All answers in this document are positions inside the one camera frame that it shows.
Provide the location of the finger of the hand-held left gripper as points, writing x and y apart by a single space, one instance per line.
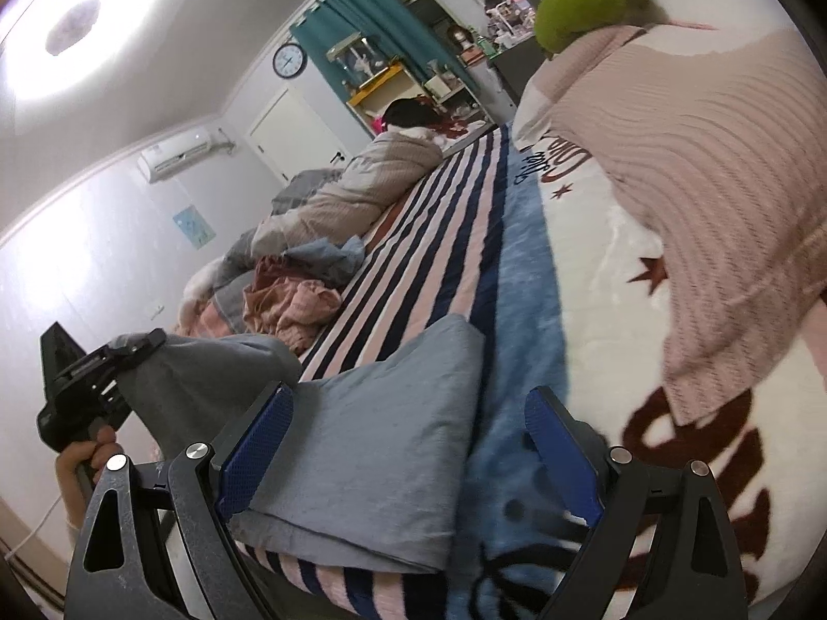
139 342

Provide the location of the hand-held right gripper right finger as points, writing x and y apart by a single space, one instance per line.
562 452

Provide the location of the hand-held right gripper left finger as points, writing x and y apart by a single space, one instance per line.
255 452

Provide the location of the grey pants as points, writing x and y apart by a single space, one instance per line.
362 439

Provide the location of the person's left forearm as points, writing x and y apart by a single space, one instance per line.
71 523

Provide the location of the person's left hand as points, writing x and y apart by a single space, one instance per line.
81 471

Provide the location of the pale pink plush toy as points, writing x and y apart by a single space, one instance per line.
197 284

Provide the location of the crumpled pink cloth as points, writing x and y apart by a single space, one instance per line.
291 310

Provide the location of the striped printed bed blanket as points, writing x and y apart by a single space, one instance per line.
530 284

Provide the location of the white air conditioner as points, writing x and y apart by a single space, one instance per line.
181 154

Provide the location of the crumpled blue cloth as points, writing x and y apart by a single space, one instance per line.
329 258

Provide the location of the white door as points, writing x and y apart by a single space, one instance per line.
291 135

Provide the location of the pink and grey quilt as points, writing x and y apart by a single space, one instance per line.
362 194

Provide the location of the pink ribbed pillow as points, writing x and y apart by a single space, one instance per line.
711 174

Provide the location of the round ceiling lamp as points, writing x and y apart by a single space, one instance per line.
71 19

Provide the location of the pink and white pillow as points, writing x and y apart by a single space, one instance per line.
533 116

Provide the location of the black and white plush toy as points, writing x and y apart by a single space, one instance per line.
407 115

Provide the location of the yellow shelf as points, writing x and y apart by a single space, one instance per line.
381 87

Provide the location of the glass display case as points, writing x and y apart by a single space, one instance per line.
355 61

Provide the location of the dark desk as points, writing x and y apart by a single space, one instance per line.
517 77

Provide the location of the teal curtain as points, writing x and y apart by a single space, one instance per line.
336 19

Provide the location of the white rack cart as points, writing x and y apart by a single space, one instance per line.
446 87

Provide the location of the mannequin head with wig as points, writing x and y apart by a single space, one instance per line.
461 35

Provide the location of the window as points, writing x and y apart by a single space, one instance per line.
439 13

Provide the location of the green plush toy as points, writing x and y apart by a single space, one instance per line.
581 0

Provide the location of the light blue wall poster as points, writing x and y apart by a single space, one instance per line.
194 226

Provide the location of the round wall clock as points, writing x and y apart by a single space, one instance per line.
289 61

